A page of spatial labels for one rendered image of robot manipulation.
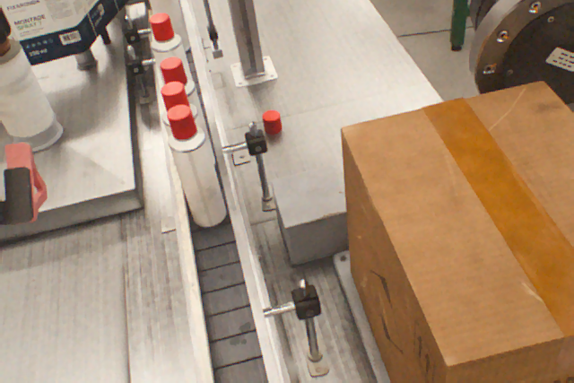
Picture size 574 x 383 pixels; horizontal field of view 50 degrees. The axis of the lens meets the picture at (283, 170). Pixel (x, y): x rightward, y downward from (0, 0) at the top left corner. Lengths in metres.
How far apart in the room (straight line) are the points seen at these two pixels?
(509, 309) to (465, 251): 0.06
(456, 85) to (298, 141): 1.58
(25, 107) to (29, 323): 0.37
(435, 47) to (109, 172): 2.02
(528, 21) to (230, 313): 0.50
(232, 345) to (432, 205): 0.34
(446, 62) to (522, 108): 2.05
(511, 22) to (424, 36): 2.21
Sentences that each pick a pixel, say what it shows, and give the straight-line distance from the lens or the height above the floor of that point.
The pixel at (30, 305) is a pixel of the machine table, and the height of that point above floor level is 0.83.
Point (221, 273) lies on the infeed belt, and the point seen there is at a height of 0.88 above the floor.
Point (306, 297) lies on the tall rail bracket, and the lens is 0.71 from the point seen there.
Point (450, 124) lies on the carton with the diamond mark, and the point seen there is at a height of 1.12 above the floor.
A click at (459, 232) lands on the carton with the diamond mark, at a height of 1.12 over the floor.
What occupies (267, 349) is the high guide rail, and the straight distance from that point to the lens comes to 0.70.
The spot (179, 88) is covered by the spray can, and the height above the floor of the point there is 1.08.
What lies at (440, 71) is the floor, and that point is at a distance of 2.70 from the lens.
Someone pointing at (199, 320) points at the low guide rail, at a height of 0.91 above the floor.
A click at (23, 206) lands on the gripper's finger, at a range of 0.55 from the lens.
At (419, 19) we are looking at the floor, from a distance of 3.06.
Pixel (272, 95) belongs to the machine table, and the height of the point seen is 0.83.
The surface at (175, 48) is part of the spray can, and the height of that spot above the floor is 1.04.
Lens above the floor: 1.56
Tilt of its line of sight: 44 degrees down
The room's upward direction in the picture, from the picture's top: 9 degrees counter-clockwise
